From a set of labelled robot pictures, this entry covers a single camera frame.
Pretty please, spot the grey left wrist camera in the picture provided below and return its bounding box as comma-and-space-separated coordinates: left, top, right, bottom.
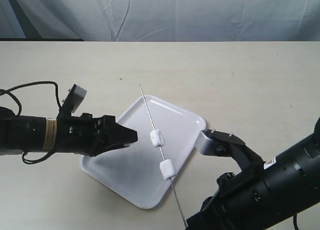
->
57, 84, 87, 118

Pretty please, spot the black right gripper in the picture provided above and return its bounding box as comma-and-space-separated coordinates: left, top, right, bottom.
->
187, 172, 265, 230

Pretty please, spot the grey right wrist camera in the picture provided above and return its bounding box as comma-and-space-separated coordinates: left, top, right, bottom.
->
194, 129, 265, 172

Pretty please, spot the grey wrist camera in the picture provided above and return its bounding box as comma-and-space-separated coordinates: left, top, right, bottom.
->
57, 84, 87, 118
194, 129, 265, 172

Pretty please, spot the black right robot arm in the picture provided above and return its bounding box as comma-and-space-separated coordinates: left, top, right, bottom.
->
186, 124, 320, 230

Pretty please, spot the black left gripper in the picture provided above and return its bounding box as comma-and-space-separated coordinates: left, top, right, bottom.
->
56, 113, 138, 157

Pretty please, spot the grey wrinkled backdrop cloth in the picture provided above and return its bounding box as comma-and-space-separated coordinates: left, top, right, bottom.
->
0, 0, 320, 41

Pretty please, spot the white marshmallow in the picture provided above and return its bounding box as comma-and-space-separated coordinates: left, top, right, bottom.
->
149, 129, 165, 148
159, 159, 177, 180

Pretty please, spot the white plastic tray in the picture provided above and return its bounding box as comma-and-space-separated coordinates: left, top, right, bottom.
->
80, 95, 207, 209

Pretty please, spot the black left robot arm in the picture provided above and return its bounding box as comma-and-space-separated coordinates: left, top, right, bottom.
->
0, 108, 138, 157

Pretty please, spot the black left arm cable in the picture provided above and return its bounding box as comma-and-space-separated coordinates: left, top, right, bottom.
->
0, 81, 63, 164

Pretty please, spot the thin metal skewer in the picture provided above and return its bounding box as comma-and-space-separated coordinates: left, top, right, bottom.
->
138, 84, 188, 229

